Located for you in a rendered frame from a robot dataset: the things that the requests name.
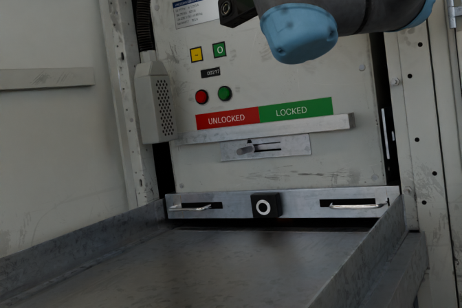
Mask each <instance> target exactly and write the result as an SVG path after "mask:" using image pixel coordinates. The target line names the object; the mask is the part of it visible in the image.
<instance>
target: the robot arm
mask: <svg viewBox="0 0 462 308"><path fill-rule="evenodd" d="M435 1H436V0H218V8H219V20H220V24H221V25H224V26H226V27H229V28H235V27H236V26H238V25H240V24H242V23H245V22H246V21H249V20H250V19H252V18H254V17H256V16H258V17H259V20H260V27H261V31H262V33H263V34H264V35H265V37H266V39H267V42H268V45H269V48H270V49H271V52H272V55H273V57H274V58H275V59H276V60H277V61H279V62H281V63H284V64H288V65H295V64H300V63H304V62H305V61H309V60H314V59H316V58H319V57H321V56H322V55H324V54H326V53H327V52H329V51H330V50H331V49H332V48H333V47H334V46H335V45H336V43H337V41H338V37H341V36H350V35H354V34H366V33H373V32H398V31H400V30H403V29H406V28H413V27H416V26H418V25H420V24H422V23H423V22H424V21H425V20H426V19H427V18H428V17H429V16H430V14H431V12H432V7H433V4H434V3H435Z"/></svg>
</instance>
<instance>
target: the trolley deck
mask: <svg viewBox="0 0 462 308"><path fill-rule="evenodd" d="M366 234H367V233H359V232H225V231H168V232H165V233H163V234H161V235H159V236H157V237H155V238H153V239H151V240H149V241H147V242H145V243H142V244H140V245H138V246H136V247H134V248H132V249H130V250H127V251H126V252H123V253H121V254H119V255H117V256H115V257H113V258H110V259H109V260H107V261H105V262H102V263H100V264H98V265H96V266H94V267H92V268H90V269H87V270H85V271H83V272H81V273H79V274H77V275H75V276H72V277H71V278H68V279H67V280H64V281H62V282H60V283H58V284H56V285H54V286H52V287H50V288H47V289H45V290H43V291H41V292H39V293H37V294H35V295H33V296H30V297H29V298H26V299H25V300H22V301H20V302H18V303H16V304H14V305H12V306H10V307H7V308H305V307H306V306H307V304H308V303H309V302H310V300H311V299H312V298H313V297H314V296H315V295H316V294H317V293H318V291H319V290H320V289H321V287H322V286H323V285H324V284H325V283H326V282H327V281H328V280H329V278H330V277H331V276H332V274H333V273H334V272H335V271H336V270H337V269H338V268H339V266H340V265H341V264H342V263H343V261H344V260H345V259H346V258H347V256H348V255H350V253H351V252H352V251H353V250H354V248H355V247H356V246H357V245H358V243H359V242H360V241H361V240H362V239H363V238H364V236H365V235H366ZM427 267H428V255H427V249H426V238H425V232H424V231H423V232H422V233H408V235H407V237H406V238H405V240H404V242H403V243H402V245H401V247H400V248H399V250H398V252H397V253H396V255H395V257H394V259H393V261H392V262H391V264H390V265H389V267H388V269H387V270H386V273H385V274H384V276H383V277H382V279H381V281H380V282H379V285H378V286H377V288H376V290H375V291H374V293H373V295H372V296H371V298H370V300H369V301H368V303H367V305H366V306H365V308H412V306H413V303H414V301H415V298H416V295H417V292H418V290H419V287H420V285H421V282H422V280H423V277H424V274H425V272H426V269H427Z"/></svg>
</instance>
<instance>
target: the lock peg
mask: <svg viewBox="0 0 462 308"><path fill-rule="evenodd" d="M249 143H252V141H251V140H247V145H246V147H243V148H239V149H237V150H236V153H237V155H243V154H246V153H249V154H252V153H253V152H255V147H254V145H253V144H249Z"/></svg>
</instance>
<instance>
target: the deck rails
mask: <svg viewBox="0 0 462 308"><path fill-rule="evenodd" d="M168 231H169V229H158V224H157V215H156V210H155V202H154V201H153V202H151V203H148V204H145V205H143V206H140V207H138V208H134V209H132V210H129V211H126V212H123V213H121V214H118V215H116V216H113V217H110V218H108V219H105V220H102V221H99V222H97V223H94V224H91V225H88V226H86V227H83V228H81V229H78V230H74V231H73V232H69V233H67V234H64V235H61V236H58V237H56V238H54V239H50V240H48V241H45V242H42V243H39V244H37V245H34V246H32V247H29V248H26V249H24V250H21V251H18V252H15V253H13V254H10V255H7V256H4V257H2V258H0V308H7V307H10V306H12V305H14V304H16V303H18V302H20V301H22V300H25V299H26V298H29V297H30V296H33V295H35V294H37V293H39V292H41V291H43V290H45V289H47V288H50V287H52V286H54V285H56V284H58V283H60V282H62V281H65V280H67V279H68V278H71V277H72V276H75V275H77V274H79V273H81V272H83V271H85V270H88V269H90V268H92V267H94V266H96V265H98V264H100V263H102V262H105V261H107V260H109V259H111V258H113V257H115V256H117V255H119V254H121V253H123V252H126V251H127V250H130V249H132V248H134V247H136V246H138V245H140V244H142V243H145V242H147V241H149V240H151V239H153V238H155V237H158V236H159V235H161V234H163V233H165V232H168ZM407 235H408V231H406V230H405V223H404V212H403V206H402V195H399V196H398V197H397V198H396V200H394V202H393V203H392V204H391V205H390V207H389V208H388V209H387V210H386V212H385V213H384V214H383V215H382V216H381V217H380V218H379V220H378V221H377V222H376V223H375V225H374V226H373V227H372V228H371V229H370V230H369V231H368V233H367V234H366V235H365V236H364V238H363V239H362V240H361V241H360V242H359V243H358V245H357V246H356V247H355V248H354V250H353V251H352V252H351V253H350V255H348V256H347V258H346V259H345V260H344V261H343V263H342V264H341V265H340V266H339V268H338V269H337V270H336V271H335V272H334V273H333V274H332V276H331V277H330V278H329V280H328V281H327V282H326V283H325V284H324V285H323V286H322V287H321V289H320V290H319V291H318V293H317V294H316V295H315V296H314V297H313V298H312V299H311V300H310V302H309V303H308V304H307V306H306V307H305V308H365V306H366V305H367V303H368V301H369V300H370V298H371V296H372V295H373V293H374V291H375V290H376V288H377V286H378V285H379V283H380V281H381V279H382V277H383V276H384V274H385V273H386V270H387V269H388V267H389V265H390V264H391V262H392V261H393V259H394V257H395V255H396V253H397V252H398V250H399V248H400V247H401V245H402V243H403V242H404V240H405V238H406V237H407Z"/></svg>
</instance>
